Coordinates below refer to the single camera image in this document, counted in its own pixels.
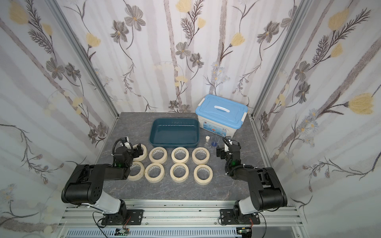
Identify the cream masking tape roll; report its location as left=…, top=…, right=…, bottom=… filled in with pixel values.
left=171, top=147, right=189, bottom=164
left=128, top=161, right=145, bottom=181
left=149, top=147, right=168, bottom=164
left=170, top=163, right=190, bottom=183
left=192, top=147, right=210, bottom=165
left=134, top=144, right=148, bottom=162

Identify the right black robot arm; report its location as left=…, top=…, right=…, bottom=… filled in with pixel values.
left=216, top=136, right=288, bottom=225

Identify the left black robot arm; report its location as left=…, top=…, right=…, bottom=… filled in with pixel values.
left=61, top=137, right=147, bottom=228

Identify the blue lidded storage box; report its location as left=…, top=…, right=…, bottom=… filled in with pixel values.
left=195, top=94, right=248, bottom=137

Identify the teal plastic storage tray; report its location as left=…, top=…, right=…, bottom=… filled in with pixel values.
left=149, top=118, right=199, bottom=148

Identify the small clear bottle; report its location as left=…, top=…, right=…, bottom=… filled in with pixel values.
left=204, top=136, right=211, bottom=149

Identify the small circuit board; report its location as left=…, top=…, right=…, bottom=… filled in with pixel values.
left=114, top=228, right=130, bottom=236

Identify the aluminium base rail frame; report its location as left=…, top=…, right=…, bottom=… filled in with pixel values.
left=53, top=200, right=308, bottom=238

